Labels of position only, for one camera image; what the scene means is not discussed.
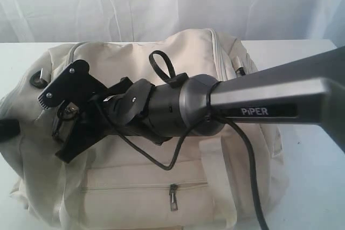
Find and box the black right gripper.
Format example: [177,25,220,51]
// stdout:
[52,78,156,163]

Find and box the beige fabric duffel bag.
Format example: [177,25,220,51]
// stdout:
[0,27,288,230]

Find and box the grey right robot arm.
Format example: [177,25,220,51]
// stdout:
[54,47,344,163]

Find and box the white backdrop curtain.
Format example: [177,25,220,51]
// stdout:
[1,0,344,46]

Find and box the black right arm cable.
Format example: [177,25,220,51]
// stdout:
[91,49,270,230]

